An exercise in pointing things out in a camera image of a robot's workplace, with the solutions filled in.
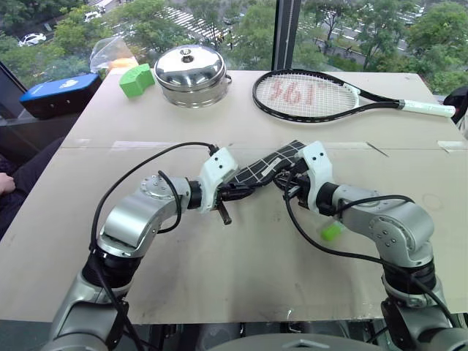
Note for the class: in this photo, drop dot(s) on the grey rounded robot torso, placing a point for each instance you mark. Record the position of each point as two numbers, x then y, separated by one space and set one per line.
300 343

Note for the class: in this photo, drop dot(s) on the blue black case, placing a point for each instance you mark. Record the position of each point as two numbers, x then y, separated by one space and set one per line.
58 93

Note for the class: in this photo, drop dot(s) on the green highlighter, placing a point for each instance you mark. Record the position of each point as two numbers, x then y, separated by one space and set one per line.
331 233

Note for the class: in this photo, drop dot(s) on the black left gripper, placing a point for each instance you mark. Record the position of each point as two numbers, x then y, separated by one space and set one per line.
230 192

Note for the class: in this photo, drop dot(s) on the bystander bare hand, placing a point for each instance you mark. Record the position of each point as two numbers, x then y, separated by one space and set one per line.
6 183

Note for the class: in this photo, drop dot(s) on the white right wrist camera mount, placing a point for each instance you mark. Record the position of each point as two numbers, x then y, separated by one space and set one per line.
319 161

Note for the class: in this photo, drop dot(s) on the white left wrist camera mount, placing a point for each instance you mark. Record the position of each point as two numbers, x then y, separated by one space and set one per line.
219 164

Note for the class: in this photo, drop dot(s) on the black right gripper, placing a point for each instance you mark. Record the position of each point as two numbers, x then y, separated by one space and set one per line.
303 192

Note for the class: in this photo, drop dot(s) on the stainless steel pot with lid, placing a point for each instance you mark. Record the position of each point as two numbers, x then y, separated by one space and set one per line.
188 73

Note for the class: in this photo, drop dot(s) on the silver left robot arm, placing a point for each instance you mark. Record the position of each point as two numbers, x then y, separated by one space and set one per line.
128 219

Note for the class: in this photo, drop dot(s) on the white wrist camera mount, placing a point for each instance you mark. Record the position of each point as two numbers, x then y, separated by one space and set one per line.
219 164
319 161

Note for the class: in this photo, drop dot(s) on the white car outside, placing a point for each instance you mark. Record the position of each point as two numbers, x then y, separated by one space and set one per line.
33 38

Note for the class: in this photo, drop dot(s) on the black white grid pouch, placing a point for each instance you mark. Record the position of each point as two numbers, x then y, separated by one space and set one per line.
267 164

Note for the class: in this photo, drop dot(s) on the bystander dark clothed leg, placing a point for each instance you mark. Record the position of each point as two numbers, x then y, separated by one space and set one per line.
25 183

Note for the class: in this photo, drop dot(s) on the black white tennis racket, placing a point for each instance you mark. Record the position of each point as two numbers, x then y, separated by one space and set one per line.
373 96

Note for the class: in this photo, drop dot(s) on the person in dark white clothes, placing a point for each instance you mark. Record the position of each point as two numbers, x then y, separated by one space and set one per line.
457 106

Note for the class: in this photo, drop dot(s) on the black window frame post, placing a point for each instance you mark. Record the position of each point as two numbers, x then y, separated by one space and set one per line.
287 33

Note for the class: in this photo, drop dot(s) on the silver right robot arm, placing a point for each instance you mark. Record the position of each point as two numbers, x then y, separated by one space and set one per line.
395 226

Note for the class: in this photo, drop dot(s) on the beige tape strip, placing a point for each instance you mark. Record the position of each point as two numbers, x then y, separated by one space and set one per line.
450 145

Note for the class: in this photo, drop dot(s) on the clear plastic bag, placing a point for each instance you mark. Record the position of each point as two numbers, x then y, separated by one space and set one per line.
104 51

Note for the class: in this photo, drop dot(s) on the green foam block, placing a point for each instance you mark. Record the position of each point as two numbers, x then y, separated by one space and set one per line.
135 80

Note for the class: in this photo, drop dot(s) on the orange object in bag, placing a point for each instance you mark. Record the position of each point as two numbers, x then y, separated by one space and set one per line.
122 63

